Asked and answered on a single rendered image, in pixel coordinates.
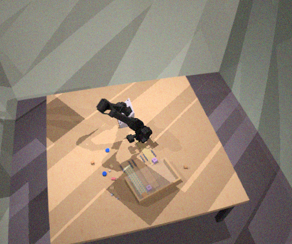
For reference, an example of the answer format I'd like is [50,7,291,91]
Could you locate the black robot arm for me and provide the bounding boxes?
[97,98,152,143]

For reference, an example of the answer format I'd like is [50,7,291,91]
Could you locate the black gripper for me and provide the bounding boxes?
[127,132,141,143]

